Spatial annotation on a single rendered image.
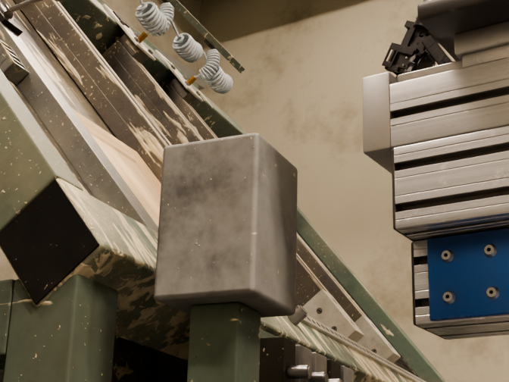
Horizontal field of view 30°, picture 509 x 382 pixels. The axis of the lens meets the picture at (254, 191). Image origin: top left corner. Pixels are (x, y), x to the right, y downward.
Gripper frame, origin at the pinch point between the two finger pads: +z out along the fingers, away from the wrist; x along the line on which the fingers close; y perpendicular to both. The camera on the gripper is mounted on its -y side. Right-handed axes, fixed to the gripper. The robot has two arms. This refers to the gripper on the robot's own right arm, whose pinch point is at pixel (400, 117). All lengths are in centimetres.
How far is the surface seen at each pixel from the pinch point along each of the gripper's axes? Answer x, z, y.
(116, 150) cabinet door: 44, 31, 25
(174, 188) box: 86, 34, -29
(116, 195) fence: 64, 38, 0
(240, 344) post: 81, 46, -43
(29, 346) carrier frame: 88, 57, -22
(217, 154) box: 85, 29, -32
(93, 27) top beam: -1, 0, 99
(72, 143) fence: 66, 34, 12
